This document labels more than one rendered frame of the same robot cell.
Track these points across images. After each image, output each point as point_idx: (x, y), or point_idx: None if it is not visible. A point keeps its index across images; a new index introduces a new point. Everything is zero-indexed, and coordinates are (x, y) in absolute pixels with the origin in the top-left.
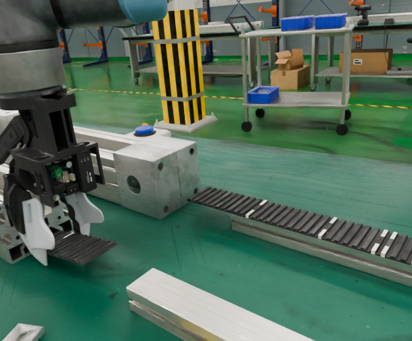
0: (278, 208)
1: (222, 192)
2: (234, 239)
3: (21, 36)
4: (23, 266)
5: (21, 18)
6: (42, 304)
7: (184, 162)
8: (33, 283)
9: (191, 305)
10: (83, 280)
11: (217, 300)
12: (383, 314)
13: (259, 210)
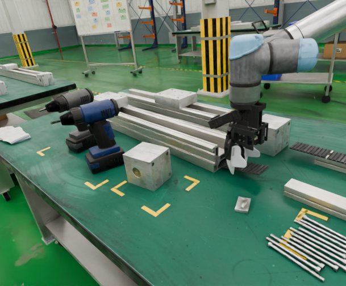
0: (341, 154)
1: (307, 145)
2: (317, 168)
3: (254, 80)
4: (219, 173)
5: (255, 73)
6: (241, 190)
7: (285, 129)
8: (230, 181)
9: (319, 194)
10: (253, 181)
11: (330, 193)
12: None
13: (330, 155)
